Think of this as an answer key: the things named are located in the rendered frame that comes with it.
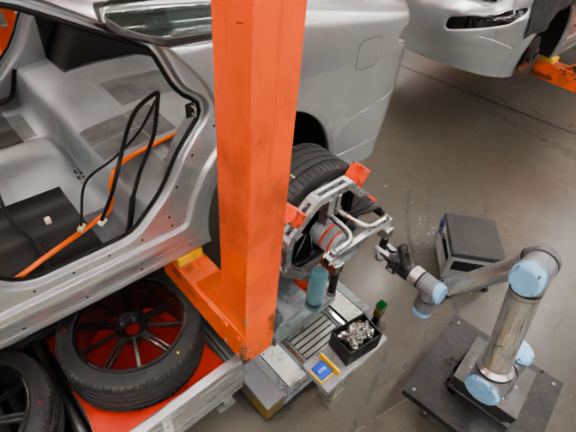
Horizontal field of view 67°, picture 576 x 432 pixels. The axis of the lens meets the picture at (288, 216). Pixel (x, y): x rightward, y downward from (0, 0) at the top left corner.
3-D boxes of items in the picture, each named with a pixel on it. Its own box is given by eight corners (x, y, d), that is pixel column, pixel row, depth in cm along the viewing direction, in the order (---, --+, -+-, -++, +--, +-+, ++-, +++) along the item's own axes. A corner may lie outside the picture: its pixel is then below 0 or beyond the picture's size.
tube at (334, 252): (329, 215, 199) (333, 198, 192) (361, 239, 189) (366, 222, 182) (301, 232, 190) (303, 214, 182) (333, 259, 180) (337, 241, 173)
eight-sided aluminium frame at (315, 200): (346, 241, 244) (366, 162, 207) (355, 248, 241) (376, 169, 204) (273, 290, 215) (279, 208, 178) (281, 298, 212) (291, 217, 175)
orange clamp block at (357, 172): (349, 179, 208) (359, 163, 206) (361, 188, 204) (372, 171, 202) (342, 177, 202) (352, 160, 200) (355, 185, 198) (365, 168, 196)
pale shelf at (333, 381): (361, 318, 226) (362, 315, 224) (387, 341, 217) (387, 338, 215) (301, 368, 203) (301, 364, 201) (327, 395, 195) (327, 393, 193)
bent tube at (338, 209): (357, 198, 209) (362, 181, 202) (389, 220, 200) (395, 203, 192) (333, 213, 200) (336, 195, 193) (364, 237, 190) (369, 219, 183)
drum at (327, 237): (326, 231, 220) (330, 210, 210) (357, 255, 209) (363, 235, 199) (306, 243, 212) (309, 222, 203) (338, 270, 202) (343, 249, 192)
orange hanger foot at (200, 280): (190, 255, 235) (185, 208, 211) (251, 321, 208) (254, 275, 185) (163, 271, 226) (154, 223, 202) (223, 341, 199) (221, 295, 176)
